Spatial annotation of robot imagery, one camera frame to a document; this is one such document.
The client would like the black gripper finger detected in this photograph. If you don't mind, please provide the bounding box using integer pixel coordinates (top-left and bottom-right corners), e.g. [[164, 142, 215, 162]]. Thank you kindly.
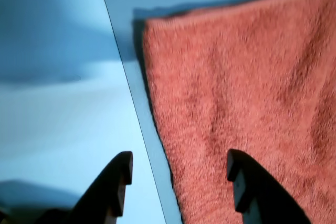
[[61, 151, 133, 224], [227, 149, 313, 224]]

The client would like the orange terry towel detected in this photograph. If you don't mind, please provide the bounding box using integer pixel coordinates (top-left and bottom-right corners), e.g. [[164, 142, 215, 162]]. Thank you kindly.
[[143, 0, 336, 224]]

